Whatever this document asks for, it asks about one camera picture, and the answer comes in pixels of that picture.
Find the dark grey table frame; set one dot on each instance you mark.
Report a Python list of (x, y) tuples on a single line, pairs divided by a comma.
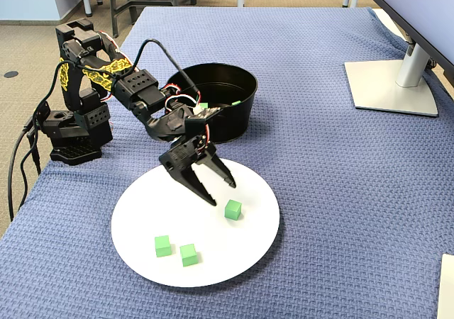
[(114, 14)]

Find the black metal bucket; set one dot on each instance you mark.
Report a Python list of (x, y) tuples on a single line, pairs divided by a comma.
[(234, 127)]

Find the blue woven tablecloth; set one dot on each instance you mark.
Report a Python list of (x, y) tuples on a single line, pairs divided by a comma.
[(319, 191)]

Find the white flat board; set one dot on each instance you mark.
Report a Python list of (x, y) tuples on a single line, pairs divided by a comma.
[(447, 290)]

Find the white round plate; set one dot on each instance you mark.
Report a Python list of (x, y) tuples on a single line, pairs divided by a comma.
[(213, 255)]

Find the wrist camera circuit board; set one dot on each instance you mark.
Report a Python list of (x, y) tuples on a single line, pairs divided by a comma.
[(207, 112)]

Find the black round floor outlet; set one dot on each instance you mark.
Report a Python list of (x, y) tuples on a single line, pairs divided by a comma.
[(10, 74)]

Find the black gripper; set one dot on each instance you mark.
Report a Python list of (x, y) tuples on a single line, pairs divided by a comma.
[(181, 157)]

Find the monitor with silver stand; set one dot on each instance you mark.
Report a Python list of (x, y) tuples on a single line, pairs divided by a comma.
[(390, 88)]

